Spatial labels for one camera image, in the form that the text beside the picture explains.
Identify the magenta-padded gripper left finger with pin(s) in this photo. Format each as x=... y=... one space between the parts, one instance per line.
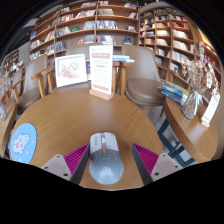
x=60 y=165

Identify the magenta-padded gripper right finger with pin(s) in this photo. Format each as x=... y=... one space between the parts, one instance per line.
x=163 y=165

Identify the grey computer mouse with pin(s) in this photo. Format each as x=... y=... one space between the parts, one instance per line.
x=106 y=163

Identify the round blue mouse pad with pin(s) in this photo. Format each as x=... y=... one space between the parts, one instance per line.
x=23 y=143

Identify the small white table sign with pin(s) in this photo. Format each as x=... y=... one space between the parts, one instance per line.
x=210 y=110

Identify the stack of blue books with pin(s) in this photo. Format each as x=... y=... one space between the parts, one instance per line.
x=173 y=92

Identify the glass vase with beige flowers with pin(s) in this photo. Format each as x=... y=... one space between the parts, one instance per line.
x=195 y=96

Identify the white framed picture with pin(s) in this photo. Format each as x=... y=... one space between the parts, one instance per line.
x=71 y=70

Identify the dark upright book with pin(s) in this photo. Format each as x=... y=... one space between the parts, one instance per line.
x=88 y=67

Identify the white sign on wooden base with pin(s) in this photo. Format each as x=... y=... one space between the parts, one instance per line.
x=101 y=70

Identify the stack of light books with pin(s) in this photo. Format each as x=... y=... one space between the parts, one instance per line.
x=122 y=59

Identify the distant wooden bookshelf unit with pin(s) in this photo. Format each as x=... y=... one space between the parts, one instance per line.
x=11 y=60

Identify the curved wooden bookshelf unit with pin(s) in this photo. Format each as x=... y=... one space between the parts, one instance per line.
x=173 y=36

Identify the flat wooden bookshelf unit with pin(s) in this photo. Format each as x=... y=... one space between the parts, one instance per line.
x=86 y=28

